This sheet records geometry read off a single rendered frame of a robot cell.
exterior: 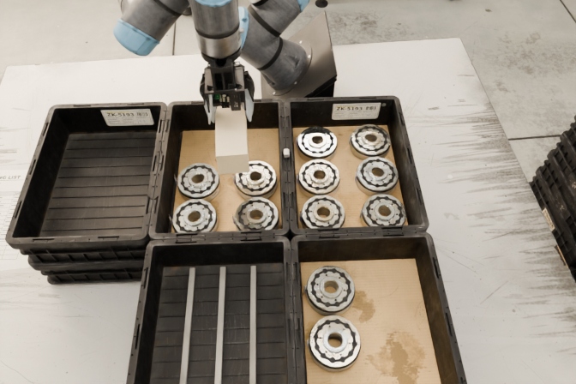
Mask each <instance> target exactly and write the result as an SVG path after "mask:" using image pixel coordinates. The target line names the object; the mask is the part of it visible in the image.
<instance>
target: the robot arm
mask: <svg viewBox="0 0 576 384"><path fill-rule="evenodd" d="M248 1H249V2H250V5H249V6H248V8H245V7H242V6H240V7H238V0H118V3H119V6H120V9H121V11H122V14H123V15H122V17H121V18H120V19H118V20H117V24H116V26H114V28H113V34H114V36H115V38H116V39H117V41H118V42H119V43H120V44H121V45H122V46H123V47H124V48H126V49H127V50H128V51H130V52H132V53H134V54H136V55H138V56H147V55H149V54H150V53H151V52H152V50H153V49H154V48H155V47H156V46H157V45H159V44H160V41H161V40H162V38H164V36H165V35H166V34H167V33H168V31H169V30H170V29H171V27H172V26H173V25H174V23H175V22H176V21H177V19H178V18H179V17H180V16H181V15H182V13H183V12H184V11H185V10H186V8H188V6H189V5H190V8H191V12H192V16H193V21H194V25H195V36H196V40H197V45H198V48H199V50H200V51H201V57H202V58H203V59H204V60H205V61H206V62H208V64H207V66H206V68H204V74H202V78H201V81H200V95H201V96H202V98H203V101H204V107H205V110H206V113H207V116H208V123H209V124H210V122H211V121H212V122H213V123H215V112H216V110H217V107H218V106H222V108H230V106H231V110H232V111H240V110H241V105H242V106H243V108H244V110H245V116H246V118H247V119H248V121H250V122H251V117H252V115H253V111H254V94H255V84H254V81H253V79H252V77H251V76H250V75H249V71H248V70H246V71H245V66H244V65H242V64H240V61H236V60H237V59H238V58H239V57H240V58H242V59H243V60H244V61H245V62H247V63H249V64H250V65H251V66H253V67H254V68H256V69H257V70H259V71H260V73H261V75H262V76H263V78H264V79H265V81H266V82H267V84H268V85H269V86H270V87H272V88H273V89H275V90H281V89H284V88H286V87H288V86H290V84H292V82H294V81H295V80H296V78H298V76H299V75H300V74H301V72H302V70H303V67H304V65H305V63H306V57H307V54H306V50H305V49H304V48H303V47H302V46H300V44H298V43H295V42H292V41H290V40H287V39H282V38H281V37H280V35H281V34H282V32H284V30H286V28H288V26H290V24H291V23H292V22H293V21H294V20H295V19H296V18H297V17H298V15H299V14H300V13H302V12H303V9H304V8H305V7H306V6H307V5H308V3H309V0H248ZM235 61H236V62H235Z"/></svg>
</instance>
